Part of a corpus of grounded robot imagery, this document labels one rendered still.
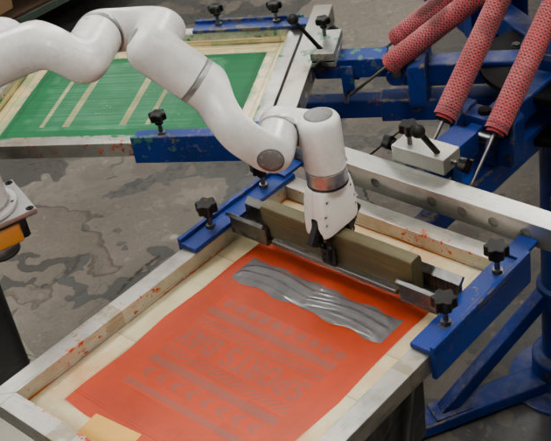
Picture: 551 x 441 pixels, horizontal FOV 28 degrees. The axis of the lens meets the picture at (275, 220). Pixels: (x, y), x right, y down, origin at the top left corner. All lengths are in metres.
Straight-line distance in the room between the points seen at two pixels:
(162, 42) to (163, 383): 0.58
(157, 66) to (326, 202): 0.38
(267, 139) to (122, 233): 2.25
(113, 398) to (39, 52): 0.60
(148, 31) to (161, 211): 2.30
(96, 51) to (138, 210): 2.32
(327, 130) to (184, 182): 2.41
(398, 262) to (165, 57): 0.53
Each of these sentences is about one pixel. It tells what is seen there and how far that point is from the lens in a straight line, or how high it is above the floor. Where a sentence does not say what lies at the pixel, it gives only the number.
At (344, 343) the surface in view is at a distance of 1.92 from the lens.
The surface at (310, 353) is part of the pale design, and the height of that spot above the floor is 0.96.
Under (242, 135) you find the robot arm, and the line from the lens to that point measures 1.82.
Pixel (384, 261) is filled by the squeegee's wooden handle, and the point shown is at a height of 1.04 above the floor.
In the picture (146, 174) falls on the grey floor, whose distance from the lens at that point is 4.34.
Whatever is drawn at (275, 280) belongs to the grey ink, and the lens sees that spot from 2.07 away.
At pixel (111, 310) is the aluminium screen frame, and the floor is 0.99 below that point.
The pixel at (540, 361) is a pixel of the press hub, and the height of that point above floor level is 0.11.
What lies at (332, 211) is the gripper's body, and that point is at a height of 1.12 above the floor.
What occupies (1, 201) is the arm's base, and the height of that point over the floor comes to 1.16.
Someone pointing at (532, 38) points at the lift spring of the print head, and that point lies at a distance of 2.31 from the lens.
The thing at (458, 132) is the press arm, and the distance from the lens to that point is 2.28.
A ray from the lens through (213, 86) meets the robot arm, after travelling 1.84.
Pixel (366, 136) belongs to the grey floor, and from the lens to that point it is 4.31.
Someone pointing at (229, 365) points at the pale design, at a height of 0.96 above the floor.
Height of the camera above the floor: 2.23
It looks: 35 degrees down
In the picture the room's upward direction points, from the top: 11 degrees counter-clockwise
